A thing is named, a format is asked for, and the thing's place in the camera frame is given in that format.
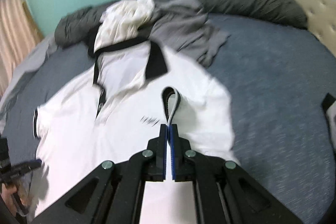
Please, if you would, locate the white polo shirt black trim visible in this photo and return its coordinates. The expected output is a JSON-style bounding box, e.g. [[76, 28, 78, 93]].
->
[[28, 39, 235, 219]]

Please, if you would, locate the person's left hand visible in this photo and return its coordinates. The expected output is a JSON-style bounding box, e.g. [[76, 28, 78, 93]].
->
[[1, 181, 30, 217]]

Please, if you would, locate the blue patterned bed cover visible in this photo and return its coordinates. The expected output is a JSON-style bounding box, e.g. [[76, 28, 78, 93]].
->
[[3, 15, 335, 223]]

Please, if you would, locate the pink striped curtain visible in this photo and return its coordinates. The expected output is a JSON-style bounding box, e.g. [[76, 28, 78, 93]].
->
[[0, 0, 44, 95]]

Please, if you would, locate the grey t-shirt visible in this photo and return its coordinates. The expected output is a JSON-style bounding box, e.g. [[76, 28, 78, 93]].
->
[[149, 0, 230, 68]]

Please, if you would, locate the cream crumpled shirt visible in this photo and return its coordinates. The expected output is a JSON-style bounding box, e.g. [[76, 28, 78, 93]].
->
[[93, 0, 155, 52]]

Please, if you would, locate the black and grey garment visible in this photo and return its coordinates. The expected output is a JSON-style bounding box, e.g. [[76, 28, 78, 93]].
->
[[321, 93, 335, 145]]

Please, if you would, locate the dark grey rolled duvet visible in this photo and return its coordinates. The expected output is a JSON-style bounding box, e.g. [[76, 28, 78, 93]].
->
[[54, 0, 308, 48]]

